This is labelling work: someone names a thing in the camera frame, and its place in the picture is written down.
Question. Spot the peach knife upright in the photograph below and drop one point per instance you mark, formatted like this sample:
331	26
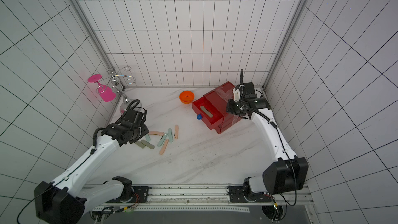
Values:
176	132

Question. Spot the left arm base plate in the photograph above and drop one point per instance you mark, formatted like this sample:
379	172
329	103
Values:
139	194

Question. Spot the red top drawer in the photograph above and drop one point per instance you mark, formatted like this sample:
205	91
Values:
218	115

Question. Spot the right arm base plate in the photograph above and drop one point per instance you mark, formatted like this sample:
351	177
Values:
240	194

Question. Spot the chrome glass rack stand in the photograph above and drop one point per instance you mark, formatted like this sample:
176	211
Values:
117	83

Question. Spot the peach knife lower diagonal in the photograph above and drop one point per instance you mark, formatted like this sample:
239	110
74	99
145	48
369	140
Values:
164	146

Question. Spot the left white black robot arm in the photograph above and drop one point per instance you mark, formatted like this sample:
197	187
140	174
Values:
63	200

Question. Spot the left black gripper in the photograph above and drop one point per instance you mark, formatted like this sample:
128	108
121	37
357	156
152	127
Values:
145	131

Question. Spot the pink wine glass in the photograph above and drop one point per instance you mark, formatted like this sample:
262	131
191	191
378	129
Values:
104	91

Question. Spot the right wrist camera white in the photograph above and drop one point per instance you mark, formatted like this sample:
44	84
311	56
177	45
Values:
237	94

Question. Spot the orange bowl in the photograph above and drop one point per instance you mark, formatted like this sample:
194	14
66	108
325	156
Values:
186	97

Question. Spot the mint knife upright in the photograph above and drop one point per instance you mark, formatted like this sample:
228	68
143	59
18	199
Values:
170	135

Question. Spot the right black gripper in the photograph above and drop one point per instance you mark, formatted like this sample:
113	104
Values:
233	109

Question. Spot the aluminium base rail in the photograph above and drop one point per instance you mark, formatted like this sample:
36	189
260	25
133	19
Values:
181	198

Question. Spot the red three-drawer cabinet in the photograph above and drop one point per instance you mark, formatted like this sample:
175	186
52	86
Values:
218	102

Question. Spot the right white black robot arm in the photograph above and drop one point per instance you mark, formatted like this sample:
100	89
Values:
284	171

